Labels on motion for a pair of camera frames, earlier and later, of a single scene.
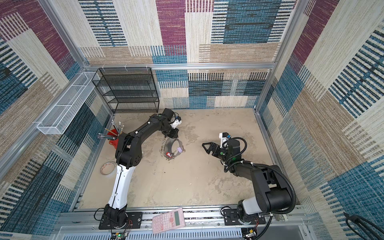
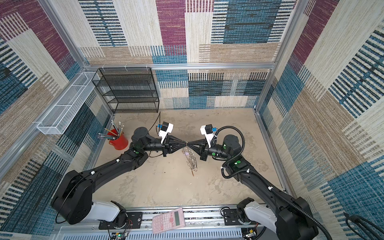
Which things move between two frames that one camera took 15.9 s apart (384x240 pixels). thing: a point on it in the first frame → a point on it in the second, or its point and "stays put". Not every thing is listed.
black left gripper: [175, 136] → [165, 146]
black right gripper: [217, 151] → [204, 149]
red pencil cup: [113, 134] stays put
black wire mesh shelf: [128, 88] stays put
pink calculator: [168, 221] stays put
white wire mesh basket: [57, 119] stays put
